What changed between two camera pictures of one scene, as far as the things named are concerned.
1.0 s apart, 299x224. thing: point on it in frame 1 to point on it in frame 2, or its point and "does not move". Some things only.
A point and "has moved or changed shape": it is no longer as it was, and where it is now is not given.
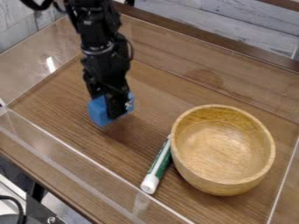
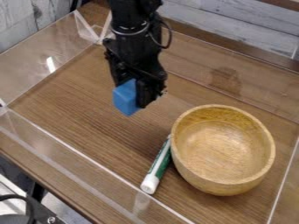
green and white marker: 152,179 does not move
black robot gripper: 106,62 to 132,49
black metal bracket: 39,213 does not move
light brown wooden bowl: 222,149 does not move
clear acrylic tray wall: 27,64 does not move
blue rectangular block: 98,108 has moved or changed shape
